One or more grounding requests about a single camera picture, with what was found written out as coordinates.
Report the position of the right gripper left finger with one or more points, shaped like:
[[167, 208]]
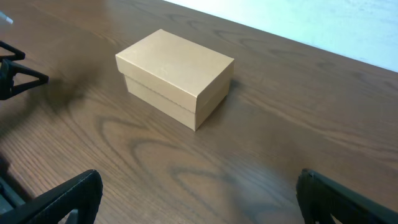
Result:
[[79, 198]]

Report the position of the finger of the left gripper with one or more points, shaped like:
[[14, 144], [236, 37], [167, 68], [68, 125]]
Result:
[[16, 53], [16, 78]]

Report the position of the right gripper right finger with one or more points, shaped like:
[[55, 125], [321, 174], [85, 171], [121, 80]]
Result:
[[322, 200]]

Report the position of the brown cardboard box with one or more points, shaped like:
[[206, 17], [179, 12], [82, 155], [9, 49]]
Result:
[[182, 79]]

